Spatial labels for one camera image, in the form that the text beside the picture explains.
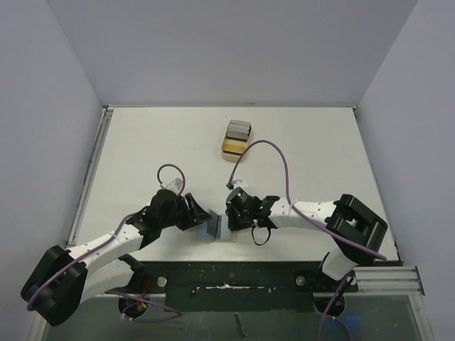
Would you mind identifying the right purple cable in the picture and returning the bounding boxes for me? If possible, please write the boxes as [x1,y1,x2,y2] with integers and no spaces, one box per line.
[226,141,388,341]

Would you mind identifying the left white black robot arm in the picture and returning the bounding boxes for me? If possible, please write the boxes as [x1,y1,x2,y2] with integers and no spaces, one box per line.
[21,189,211,326]

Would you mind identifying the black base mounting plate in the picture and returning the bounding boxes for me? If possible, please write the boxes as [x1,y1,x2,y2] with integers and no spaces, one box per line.
[115,261,339,313]

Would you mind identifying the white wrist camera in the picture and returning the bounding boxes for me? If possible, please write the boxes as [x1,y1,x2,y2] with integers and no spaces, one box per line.
[226,179,248,190]
[160,178,183,194]

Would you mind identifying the short black cable loop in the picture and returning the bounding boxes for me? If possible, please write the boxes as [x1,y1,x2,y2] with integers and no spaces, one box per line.
[251,225,273,247]

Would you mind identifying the beige leather card holder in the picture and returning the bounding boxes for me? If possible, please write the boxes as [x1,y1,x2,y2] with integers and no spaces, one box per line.
[195,210,236,243]

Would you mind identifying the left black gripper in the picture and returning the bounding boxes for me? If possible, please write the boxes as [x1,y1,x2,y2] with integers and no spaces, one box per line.
[160,193,210,230]

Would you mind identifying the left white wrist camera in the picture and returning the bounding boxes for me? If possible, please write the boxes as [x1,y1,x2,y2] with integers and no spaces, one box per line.
[160,178,183,194]

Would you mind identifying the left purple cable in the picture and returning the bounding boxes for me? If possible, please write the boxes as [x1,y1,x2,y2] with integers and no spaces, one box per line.
[27,163,184,324]

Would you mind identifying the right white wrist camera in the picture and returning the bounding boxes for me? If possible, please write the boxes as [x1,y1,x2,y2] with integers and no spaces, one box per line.
[226,179,248,190]

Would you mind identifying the aluminium extrusion rail left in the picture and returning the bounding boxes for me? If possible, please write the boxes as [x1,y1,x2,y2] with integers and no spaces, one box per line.
[66,106,114,247]

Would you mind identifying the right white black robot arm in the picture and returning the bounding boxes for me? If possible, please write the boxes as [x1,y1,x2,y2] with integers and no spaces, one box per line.
[225,188,388,291]

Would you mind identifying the stack of credit cards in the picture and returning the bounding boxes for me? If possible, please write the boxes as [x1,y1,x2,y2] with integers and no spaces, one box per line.
[226,120,252,141]

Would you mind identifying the purple cable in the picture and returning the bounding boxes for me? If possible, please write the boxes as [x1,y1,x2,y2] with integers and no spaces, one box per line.
[226,141,388,341]
[27,163,184,324]

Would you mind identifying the tan oval wooden tray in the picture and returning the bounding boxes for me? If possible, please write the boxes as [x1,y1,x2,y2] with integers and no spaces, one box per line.
[221,130,252,162]

